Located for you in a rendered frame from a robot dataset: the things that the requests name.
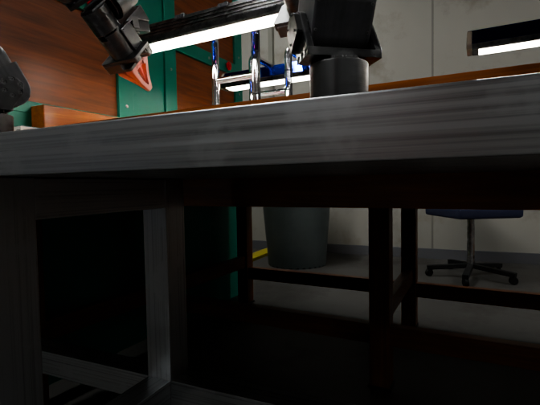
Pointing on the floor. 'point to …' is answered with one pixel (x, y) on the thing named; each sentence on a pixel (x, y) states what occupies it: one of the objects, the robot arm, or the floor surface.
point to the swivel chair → (473, 242)
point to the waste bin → (296, 236)
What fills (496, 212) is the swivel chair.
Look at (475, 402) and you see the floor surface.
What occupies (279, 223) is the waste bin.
